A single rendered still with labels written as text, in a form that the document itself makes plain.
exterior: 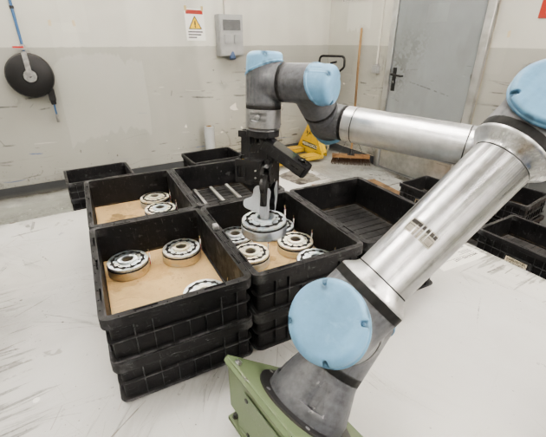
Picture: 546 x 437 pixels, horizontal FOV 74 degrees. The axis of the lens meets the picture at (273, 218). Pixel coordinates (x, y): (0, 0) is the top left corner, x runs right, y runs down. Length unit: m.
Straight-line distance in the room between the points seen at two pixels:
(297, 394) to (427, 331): 0.50
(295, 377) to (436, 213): 0.35
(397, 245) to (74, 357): 0.79
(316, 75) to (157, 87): 3.60
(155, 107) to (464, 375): 3.83
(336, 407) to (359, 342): 0.20
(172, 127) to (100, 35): 1.07
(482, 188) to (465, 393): 0.52
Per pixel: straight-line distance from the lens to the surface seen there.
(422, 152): 0.75
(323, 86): 0.70
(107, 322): 0.73
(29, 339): 1.13
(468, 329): 1.10
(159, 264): 1.03
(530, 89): 0.59
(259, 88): 0.76
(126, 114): 4.20
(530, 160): 0.58
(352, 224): 1.22
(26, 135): 4.17
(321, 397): 0.65
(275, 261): 1.00
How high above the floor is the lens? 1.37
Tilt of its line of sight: 26 degrees down
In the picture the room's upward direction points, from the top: straight up
